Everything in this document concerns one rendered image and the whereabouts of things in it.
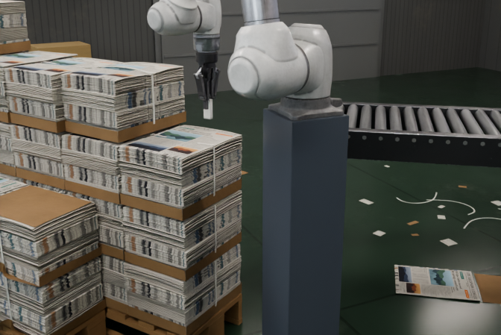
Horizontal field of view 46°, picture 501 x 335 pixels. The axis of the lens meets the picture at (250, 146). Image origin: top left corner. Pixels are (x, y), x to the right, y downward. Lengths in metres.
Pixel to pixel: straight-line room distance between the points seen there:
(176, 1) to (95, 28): 4.92
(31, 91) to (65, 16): 4.31
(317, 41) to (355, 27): 6.27
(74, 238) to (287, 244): 0.80
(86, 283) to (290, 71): 1.20
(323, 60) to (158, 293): 1.06
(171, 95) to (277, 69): 0.82
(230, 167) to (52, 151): 0.70
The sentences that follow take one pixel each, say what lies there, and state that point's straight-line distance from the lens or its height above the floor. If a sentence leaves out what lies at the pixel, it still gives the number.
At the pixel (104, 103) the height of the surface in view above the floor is 0.98.
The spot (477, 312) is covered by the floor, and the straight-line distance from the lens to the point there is 2.86.
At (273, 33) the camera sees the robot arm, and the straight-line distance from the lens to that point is 1.63.
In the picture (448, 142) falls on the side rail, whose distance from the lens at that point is 2.48.
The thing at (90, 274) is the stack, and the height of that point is 0.32.
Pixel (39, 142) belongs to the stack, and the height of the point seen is 0.78.
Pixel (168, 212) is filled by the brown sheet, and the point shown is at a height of 0.63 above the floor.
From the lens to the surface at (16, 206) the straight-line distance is 2.35.
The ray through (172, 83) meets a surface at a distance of 2.35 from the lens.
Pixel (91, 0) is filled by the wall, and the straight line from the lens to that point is 6.76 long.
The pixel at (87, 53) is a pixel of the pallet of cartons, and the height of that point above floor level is 0.62.
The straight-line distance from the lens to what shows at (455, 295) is 2.94.
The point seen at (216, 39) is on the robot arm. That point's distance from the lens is 2.04.
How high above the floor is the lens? 1.44
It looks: 17 degrees down
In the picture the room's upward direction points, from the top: straight up
